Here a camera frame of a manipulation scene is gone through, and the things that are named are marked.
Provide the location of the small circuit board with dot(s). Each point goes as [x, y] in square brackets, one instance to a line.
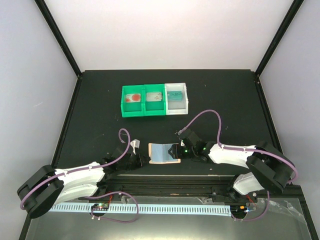
[239, 209]
[100, 207]

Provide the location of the white grey card in bin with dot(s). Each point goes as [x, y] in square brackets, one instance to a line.
[154, 96]

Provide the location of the left small circuit board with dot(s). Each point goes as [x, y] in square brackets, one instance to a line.
[100, 207]

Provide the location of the black frame post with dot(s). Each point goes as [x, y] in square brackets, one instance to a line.
[283, 27]
[48, 17]

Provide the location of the white bin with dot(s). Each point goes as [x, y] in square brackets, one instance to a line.
[177, 102]

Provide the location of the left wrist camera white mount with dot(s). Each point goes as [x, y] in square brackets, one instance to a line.
[135, 144]

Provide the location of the right black frame post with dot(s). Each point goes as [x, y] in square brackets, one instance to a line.
[283, 27]

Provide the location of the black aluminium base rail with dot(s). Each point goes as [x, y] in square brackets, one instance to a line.
[217, 188]

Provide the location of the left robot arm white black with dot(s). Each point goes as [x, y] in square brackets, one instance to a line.
[49, 187]

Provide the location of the right small circuit board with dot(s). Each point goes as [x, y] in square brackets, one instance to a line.
[239, 209]

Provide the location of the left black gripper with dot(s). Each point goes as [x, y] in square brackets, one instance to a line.
[140, 162]

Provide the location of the white slotted cable duct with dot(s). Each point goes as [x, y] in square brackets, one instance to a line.
[156, 209]

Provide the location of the teal VIP card in bin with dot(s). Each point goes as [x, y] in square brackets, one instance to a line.
[174, 95]

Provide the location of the left black frame post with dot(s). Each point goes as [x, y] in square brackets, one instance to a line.
[48, 17]

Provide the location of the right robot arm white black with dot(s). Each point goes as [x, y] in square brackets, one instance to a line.
[268, 169]

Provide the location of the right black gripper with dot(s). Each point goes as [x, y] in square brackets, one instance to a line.
[176, 151]

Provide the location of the left green bin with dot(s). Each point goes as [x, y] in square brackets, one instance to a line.
[129, 110]

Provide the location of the red white card in bin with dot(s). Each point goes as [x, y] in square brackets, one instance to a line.
[133, 98]

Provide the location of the middle green bin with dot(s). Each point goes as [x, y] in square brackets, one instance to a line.
[155, 108]

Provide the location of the beige leather card holder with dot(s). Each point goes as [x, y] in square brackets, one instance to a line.
[161, 154]

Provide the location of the green bin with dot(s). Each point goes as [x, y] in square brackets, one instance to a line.
[155, 108]
[129, 110]

